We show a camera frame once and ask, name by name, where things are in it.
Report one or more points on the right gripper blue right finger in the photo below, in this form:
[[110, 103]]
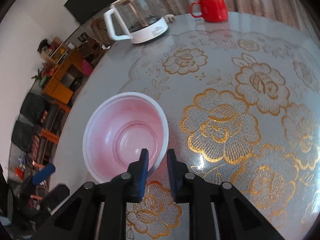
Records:
[[180, 186]]

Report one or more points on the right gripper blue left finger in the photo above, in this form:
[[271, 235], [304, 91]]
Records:
[[139, 172]]

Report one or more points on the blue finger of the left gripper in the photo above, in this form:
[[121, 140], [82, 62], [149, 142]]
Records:
[[43, 174]]

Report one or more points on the red plastic bowl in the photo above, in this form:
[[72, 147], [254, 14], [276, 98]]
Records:
[[119, 129]]

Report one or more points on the pink plastic container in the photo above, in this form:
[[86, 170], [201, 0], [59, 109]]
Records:
[[87, 68]]

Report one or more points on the orange wooden cabinet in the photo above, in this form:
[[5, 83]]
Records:
[[62, 66]]

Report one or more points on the white glass electric kettle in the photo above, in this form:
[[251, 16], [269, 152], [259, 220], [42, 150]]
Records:
[[136, 20]]

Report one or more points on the red mug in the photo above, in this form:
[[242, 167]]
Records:
[[211, 10]]

